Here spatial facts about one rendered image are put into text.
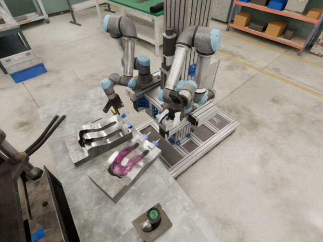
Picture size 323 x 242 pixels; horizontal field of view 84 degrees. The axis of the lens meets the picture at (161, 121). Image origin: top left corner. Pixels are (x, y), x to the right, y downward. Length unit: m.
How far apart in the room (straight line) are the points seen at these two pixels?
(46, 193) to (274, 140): 2.76
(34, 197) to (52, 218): 0.22
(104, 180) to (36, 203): 0.50
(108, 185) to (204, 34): 1.10
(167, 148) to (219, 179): 0.72
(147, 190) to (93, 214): 0.38
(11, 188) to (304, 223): 2.57
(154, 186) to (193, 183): 0.98
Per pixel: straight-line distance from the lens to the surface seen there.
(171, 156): 2.19
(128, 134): 1.55
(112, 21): 1.45
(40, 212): 1.56
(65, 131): 1.86
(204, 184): 2.31
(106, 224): 1.35
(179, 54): 1.14
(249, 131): 2.97
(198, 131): 2.46
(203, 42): 1.13
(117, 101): 1.52
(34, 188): 1.66
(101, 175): 1.36
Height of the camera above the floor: 2.08
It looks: 48 degrees down
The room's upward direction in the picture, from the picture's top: straight up
